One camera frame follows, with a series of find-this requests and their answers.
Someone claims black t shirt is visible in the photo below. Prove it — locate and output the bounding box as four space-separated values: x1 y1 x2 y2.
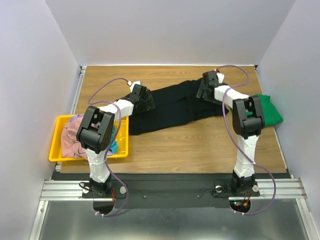
129 79 223 136

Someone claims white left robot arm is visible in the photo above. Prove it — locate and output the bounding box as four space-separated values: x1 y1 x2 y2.
76 82 155 197

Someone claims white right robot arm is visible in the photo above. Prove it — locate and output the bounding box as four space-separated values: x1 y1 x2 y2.
196 70 265 195

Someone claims yellow plastic bin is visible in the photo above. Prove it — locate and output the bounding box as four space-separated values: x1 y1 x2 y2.
48 114 129 162

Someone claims teal t shirt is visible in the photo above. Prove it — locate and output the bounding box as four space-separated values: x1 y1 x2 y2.
107 126 118 156

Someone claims green folded t shirt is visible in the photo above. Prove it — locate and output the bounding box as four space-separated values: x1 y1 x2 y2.
257 94 284 128

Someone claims lavender t shirt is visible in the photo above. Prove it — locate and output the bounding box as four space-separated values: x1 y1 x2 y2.
68 114 84 123

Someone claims pink t shirt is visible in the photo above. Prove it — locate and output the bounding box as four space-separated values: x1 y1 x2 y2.
61 119 88 159

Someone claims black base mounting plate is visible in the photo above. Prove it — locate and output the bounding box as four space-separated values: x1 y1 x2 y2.
53 174 245 213

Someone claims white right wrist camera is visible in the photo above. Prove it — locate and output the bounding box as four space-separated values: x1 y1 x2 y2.
216 71 225 84

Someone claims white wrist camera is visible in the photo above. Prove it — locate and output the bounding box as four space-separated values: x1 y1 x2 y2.
216 71 225 84
127 80 141 88

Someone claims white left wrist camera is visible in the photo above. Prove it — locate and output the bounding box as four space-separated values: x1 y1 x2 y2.
127 80 141 88

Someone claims aluminium frame rail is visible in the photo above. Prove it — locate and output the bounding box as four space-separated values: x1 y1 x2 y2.
40 178 307 202

